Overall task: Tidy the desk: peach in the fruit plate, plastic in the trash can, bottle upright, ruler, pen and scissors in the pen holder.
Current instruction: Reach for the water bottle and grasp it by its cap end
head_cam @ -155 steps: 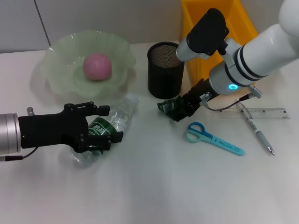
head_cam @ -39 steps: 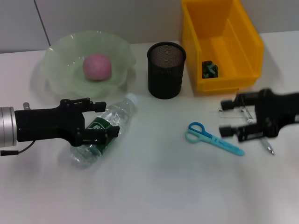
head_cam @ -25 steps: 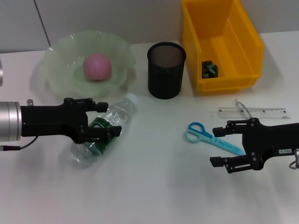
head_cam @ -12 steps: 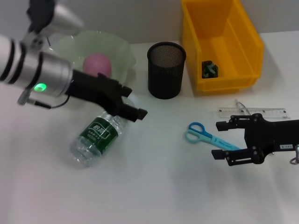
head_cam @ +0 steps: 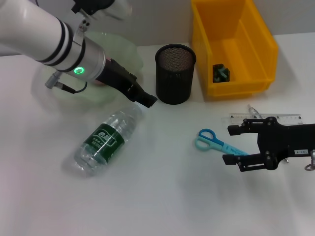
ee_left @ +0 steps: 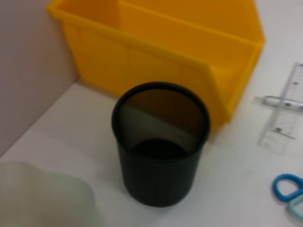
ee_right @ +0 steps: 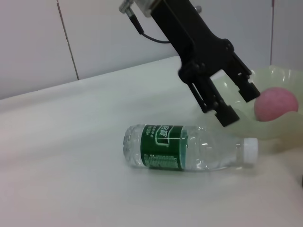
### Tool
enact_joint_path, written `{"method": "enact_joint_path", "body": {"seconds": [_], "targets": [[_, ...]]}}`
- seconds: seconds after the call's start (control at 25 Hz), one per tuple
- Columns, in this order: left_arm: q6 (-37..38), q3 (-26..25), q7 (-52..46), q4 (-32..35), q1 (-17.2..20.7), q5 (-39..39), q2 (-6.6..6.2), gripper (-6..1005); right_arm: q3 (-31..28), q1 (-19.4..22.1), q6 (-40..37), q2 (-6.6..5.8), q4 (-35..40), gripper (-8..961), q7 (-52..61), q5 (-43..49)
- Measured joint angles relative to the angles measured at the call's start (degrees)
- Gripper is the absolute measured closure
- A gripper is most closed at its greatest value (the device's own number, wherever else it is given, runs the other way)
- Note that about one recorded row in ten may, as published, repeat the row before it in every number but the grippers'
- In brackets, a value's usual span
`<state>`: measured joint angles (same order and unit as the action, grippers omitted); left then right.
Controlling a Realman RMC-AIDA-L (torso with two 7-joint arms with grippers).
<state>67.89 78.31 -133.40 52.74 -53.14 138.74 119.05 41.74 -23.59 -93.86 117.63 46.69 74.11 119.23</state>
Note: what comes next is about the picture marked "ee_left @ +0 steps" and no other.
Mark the black mesh pen cup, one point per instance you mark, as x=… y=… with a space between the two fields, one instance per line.
x=161 y=184

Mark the light green wavy fruit plate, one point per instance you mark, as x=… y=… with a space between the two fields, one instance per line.
x=42 y=201

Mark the clear plastic ruler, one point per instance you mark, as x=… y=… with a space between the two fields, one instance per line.
x=279 y=132

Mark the silver grey pen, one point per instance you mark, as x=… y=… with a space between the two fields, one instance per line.
x=270 y=100

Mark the yellow plastic storage bin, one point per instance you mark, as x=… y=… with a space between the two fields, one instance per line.
x=165 y=59

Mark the blue and teal scissors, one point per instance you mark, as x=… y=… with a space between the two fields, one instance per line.
x=277 y=189

